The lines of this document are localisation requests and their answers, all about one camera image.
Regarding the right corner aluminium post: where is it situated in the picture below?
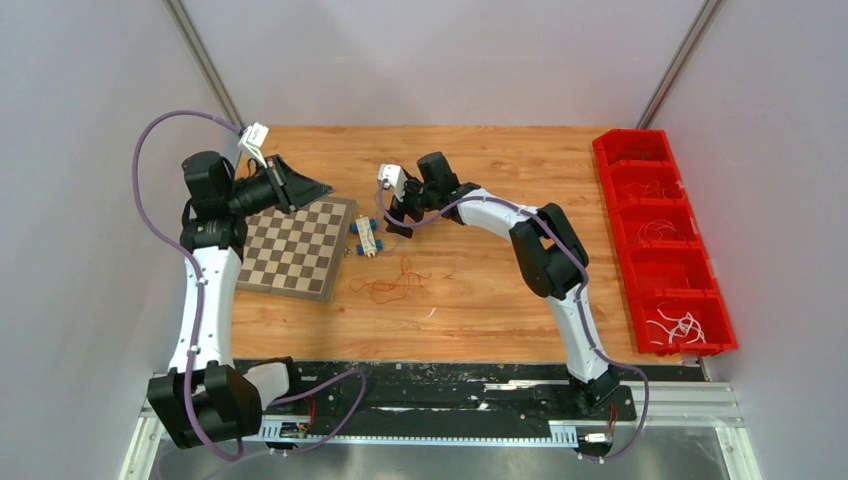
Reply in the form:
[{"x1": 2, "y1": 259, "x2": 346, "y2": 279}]
[{"x1": 635, "y1": 0, "x2": 725, "y2": 129}]

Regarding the left corner aluminium post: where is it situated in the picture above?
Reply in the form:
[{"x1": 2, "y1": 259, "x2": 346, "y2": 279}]
[{"x1": 163, "y1": 0, "x2": 245, "y2": 137}]

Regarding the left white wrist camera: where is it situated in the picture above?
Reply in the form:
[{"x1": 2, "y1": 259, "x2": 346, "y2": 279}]
[{"x1": 238, "y1": 122, "x2": 270, "y2": 170}]

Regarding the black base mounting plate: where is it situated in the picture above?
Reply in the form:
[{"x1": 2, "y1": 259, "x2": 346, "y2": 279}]
[{"x1": 235, "y1": 358, "x2": 707, "y2": 440}]

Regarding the aluminium frame rail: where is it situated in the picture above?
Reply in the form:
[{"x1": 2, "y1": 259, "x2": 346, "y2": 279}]
[{"x1": 119, "y1": 362, "x2": 761, "y2": 479}]

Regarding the pink white wire in bin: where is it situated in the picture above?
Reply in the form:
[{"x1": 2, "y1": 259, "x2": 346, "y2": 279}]
[{"x1": 635, "y1": 218, "x2": 689, "y2": 244}]

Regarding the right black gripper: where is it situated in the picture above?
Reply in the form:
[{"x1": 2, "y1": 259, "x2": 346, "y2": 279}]
[{"x1": 384, "y1": 174, "x2": 439, "y2": 238}]

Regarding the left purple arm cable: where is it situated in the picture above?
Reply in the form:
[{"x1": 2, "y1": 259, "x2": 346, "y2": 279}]
[{"x1": 131, "y1": 109, "x2": 367, "y2": 463}]

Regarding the corner aluminium post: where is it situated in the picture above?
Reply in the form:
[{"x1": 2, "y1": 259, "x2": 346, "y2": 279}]
[
  {"x1": 635, "y1": 0, "x2": 725, "y2": 129},
  {"x1": 163, "y1": 0, "x2": 245, "y2": 137}
]

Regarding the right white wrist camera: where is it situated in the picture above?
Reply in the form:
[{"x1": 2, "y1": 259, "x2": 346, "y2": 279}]
[{"x1": 377, "y1": 164, "x2": 408, "y2": 201}]

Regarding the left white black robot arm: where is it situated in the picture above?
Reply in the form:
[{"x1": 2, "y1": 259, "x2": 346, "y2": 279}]
[{"x1": 147, "y1": 151, "x2": 334, "y2": 449}]

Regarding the white blue toy car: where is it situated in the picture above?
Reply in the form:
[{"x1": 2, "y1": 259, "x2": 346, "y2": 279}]
[{"x1": 351, "y1": 216, "x2": 384, "y2": 258}]

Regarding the folding wooden chessboard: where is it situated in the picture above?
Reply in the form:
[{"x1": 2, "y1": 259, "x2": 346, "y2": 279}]
[{"x1": 237, "y1": 196, "x2": 357, "y2": 303}]

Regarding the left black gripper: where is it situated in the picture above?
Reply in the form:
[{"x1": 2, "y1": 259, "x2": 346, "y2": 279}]
[{"x1": 224, "y1": 155, "x2": 332, "y2": 218}]

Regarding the orange wire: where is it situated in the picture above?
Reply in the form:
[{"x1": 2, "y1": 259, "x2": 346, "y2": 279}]
[
  {"x1": 349, "y1": 256, "x2": 433, "y2": 306},
  {"x1": 622, "y1": 177, "x2": 687, "y2": 200}
]

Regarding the orange wire in bin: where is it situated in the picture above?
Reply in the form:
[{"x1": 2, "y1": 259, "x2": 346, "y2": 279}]
[{"x1": 622, "y1": 177, "x2": 687, "y2": 200}]

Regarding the red plastic bin row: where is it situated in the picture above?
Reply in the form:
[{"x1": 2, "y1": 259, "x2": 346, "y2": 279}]
[{"x1": 592, "y1": 129, "x2": 738, "y2": 357}]

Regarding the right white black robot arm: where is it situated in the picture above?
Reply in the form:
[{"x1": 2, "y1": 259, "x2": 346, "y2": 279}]
[{"x1": 375, "y1": 152, "x2": 619, "y2": 418}]

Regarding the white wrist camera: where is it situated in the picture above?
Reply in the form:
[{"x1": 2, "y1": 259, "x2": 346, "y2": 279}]
[
  {"x1": 377, "y1": 164, "x2": 408, "y2": 201},
  {"x1": 238, "y1": 122, "x2": 270, "y2": 170}
]

